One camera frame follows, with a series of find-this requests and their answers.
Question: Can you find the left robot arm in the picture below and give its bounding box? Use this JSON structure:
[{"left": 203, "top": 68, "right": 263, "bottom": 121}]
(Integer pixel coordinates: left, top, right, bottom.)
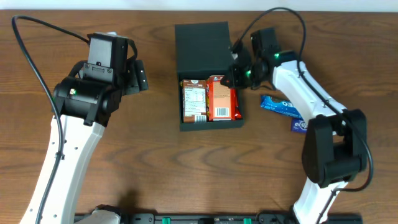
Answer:
[{"left": 21, "top": 57, "right": 148, "bottom": 223}]

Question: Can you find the red Reeses candy bag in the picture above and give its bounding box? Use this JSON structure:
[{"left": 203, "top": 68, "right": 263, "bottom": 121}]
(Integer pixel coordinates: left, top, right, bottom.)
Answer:
[{"left": 231, "top": 89, "right": 242, "bottom": 120}]

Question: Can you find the blue Oreo cookie pack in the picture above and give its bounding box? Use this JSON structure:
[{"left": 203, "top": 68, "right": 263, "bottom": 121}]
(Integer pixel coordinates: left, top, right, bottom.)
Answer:
[{"left": 261, "top": 95, "right": 302, "bottom": 119}]

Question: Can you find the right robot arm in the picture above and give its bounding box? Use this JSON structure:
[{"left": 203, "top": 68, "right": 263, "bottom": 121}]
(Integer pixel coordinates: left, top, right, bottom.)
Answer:
[{"left": 221, "top": 28, "right": 373, "bottom": 224}]

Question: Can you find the dark green hinged box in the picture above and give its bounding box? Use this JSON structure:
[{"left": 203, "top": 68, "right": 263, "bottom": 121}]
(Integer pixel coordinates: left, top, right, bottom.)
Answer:
[{"left": 174, "top": 22, "right": 245, "bottom": 131}]

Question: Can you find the brown carton with barcode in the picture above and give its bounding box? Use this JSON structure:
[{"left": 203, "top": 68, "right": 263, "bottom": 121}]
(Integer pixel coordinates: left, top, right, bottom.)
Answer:
[{"left": 181, "top": 79, "right": 207, "bottom": 123}]

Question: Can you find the orange carton with barcode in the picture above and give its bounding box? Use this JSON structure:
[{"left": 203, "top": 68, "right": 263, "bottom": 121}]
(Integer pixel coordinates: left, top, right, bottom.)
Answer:
[{"left": 206, "top": 75, "right": 233, "bottom": 121}]

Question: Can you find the blue Eclipse gum pack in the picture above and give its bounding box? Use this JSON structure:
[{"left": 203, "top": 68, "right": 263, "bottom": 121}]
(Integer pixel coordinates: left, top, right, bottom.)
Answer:
[{"left": 290, "top": 119, "right": 308, "bottom": 134}]

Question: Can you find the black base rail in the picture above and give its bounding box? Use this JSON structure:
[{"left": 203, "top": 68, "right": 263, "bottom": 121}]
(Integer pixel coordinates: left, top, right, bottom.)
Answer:
[{"left": 73, "top": 212, "right": 364, "bottom": 224}]

